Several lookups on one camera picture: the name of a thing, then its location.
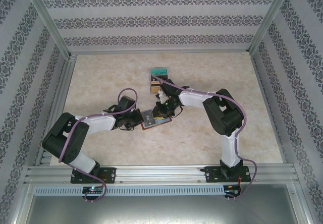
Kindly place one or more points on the dark grey card white logo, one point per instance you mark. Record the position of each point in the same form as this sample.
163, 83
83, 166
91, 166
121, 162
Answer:
148, 119

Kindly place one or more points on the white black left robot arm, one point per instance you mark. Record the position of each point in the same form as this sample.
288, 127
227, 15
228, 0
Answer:
101, 124

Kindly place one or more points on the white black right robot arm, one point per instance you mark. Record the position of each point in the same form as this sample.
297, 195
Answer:
194, 99

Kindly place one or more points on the aluminium side rail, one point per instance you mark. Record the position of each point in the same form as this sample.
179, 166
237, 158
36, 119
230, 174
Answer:
270, 108
61, 92

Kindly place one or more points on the small circuit board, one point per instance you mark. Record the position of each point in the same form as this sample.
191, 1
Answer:
230, 191
93, 190

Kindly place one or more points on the aluminium frame crossbar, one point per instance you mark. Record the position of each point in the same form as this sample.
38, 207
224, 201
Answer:
159, 52

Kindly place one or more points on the aluminium frame post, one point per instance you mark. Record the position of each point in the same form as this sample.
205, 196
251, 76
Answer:
49, 17
270, 17

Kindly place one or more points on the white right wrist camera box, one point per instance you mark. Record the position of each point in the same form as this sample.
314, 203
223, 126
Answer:
159, 95

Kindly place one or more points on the grey sheet metal panel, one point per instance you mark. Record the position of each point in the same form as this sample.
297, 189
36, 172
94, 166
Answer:
161, 211

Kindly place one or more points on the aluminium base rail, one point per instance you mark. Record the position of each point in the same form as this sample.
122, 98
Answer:
161, 173

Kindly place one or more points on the black plastic card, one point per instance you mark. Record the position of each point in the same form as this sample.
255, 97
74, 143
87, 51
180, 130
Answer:
164, 75

